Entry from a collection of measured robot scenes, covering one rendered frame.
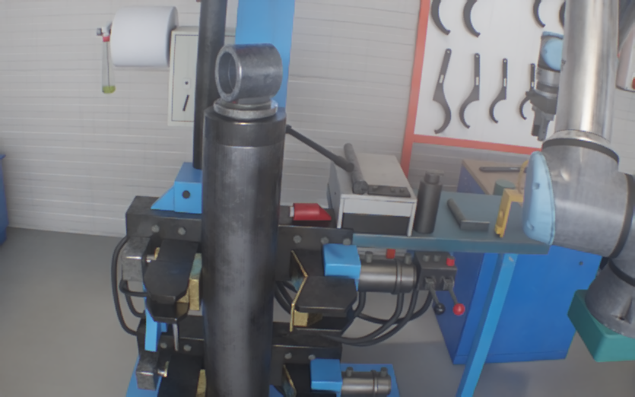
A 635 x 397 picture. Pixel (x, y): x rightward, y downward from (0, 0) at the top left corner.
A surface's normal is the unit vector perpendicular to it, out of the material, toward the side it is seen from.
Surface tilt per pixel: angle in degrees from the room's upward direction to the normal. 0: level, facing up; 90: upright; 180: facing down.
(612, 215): 73
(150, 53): 116
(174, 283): 0
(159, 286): 0
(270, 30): 90
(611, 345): 90
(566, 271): 90
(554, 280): 90
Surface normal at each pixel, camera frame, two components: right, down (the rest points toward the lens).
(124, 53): 0.00, 0.77
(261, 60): 0.53, -0.15
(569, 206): -0.28, 0.07
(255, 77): 0.56, 0.42
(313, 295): 0.09, -0.91
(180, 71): 0.05, 0.40
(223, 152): -0.31, 0.36
